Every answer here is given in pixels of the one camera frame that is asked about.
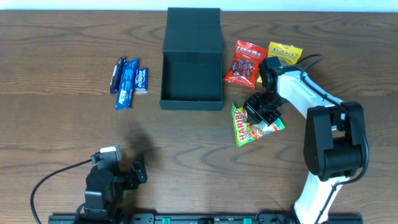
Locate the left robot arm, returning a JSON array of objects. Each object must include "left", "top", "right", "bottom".
[{"left": 79, "top": 152, "right": 147, "bottom": 223}]

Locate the green Haribo gummy bag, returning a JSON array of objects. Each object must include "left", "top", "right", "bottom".
[{"left": 231, "top": 103, "right": 285, "bottom": 147}]

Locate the yellow Hacks candy bag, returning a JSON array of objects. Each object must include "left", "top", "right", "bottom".
[{"left": 266, "top": 42, "right": 303, "bottom": 66}]

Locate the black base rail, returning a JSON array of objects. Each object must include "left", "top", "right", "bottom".
[{"left": 48, "top": 213, "right": 363, "bottom": 224}]

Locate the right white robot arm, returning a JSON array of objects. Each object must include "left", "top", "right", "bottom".
[{"left": 244, "top": 65, "right": 369, "bottom": 223}]

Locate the blue Eclipse mint box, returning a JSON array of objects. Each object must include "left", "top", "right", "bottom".
[{"left": 134, "top": 68, "right": 149, "bottom": 92}]

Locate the dark green open box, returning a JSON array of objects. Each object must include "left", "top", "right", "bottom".
[{"left": 159, "top": 7, "right": 223, "bottom": 111}]

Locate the red Hacks candy bag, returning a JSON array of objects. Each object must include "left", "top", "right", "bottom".
[{"left": 223, "top": 40, "right": 268, "bottom": 89}]

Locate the blue Oreo cookie pack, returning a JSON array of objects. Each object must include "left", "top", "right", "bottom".
[{"left": 115, "top": 58, "right": 139, "bottom": 110}]

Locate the dark purple snack bar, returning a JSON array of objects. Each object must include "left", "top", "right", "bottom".
[{"left": 109, "top": 57, "right": 126, "bottom": 95}]

